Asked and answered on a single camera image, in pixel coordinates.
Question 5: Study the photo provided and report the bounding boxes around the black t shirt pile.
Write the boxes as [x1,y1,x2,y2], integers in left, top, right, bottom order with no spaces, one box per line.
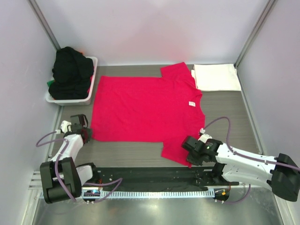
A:
[48,47,94,100]

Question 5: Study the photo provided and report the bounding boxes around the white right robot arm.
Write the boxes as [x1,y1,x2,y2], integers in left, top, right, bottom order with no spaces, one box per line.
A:
[181,135,300,202]

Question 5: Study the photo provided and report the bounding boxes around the red t shirt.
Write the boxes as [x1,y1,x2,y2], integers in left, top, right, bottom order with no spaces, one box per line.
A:
[91,62,205,167]

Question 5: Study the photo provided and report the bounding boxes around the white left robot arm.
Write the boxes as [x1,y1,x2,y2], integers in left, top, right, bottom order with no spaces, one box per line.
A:
[39,114,100,204]

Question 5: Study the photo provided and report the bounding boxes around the white perforated plastic basket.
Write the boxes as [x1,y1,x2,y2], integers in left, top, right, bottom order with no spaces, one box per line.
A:
[45,56,98,106]

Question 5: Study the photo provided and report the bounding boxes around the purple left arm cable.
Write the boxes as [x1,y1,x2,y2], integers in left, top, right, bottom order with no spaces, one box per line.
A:
[36,131,78,203]

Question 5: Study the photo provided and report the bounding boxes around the green garment in basket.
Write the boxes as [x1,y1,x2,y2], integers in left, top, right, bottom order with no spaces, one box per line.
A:
[47,80,55,87]

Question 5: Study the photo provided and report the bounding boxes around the white slotted cable duct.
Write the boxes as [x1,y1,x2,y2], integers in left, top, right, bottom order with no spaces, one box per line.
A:
[77,188,215,201]

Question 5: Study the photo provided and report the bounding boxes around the aluminium frame rail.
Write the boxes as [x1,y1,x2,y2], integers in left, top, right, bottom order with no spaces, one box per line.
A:
[29,171,42,190]

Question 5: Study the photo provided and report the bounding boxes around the folded white t shirt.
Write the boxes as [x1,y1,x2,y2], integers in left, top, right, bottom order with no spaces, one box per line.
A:
[191,64,241,91]

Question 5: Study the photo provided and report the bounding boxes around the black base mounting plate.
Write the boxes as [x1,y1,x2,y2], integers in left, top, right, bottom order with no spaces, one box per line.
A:
[94,166,239,192]

